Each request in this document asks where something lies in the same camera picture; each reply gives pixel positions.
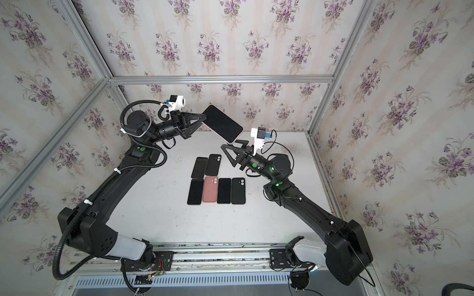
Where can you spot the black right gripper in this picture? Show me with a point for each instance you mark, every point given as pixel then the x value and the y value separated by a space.
pixel 244 157

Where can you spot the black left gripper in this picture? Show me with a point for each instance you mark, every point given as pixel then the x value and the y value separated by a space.
pixel 179 124

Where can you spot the black phone pink edge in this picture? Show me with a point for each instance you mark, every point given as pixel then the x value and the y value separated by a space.
pixel 221 124

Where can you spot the black phone case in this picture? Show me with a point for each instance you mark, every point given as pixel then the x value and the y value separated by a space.
pixel 238 191
pixel 213 165

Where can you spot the black pad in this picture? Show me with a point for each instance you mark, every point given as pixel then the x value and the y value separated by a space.
pixel 224 195

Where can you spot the pink phone case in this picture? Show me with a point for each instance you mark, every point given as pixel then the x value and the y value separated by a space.
pixel 210 189

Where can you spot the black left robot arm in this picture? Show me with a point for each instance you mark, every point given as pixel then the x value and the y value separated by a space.
pixel 85 227

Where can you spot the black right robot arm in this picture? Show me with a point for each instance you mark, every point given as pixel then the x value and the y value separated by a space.
pixel 347 252

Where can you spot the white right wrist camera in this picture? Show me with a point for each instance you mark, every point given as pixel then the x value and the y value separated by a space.
pixel 259 135

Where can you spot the aluminium frame top bar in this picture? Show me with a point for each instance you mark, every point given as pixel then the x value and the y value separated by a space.
pixel 218 79

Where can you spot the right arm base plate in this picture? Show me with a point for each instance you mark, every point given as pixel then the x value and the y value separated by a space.
pixel 279 260

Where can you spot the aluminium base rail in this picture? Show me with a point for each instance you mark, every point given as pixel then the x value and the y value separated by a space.
pixel 190 258

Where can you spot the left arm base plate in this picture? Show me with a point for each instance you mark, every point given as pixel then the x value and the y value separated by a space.
pixel 161 261

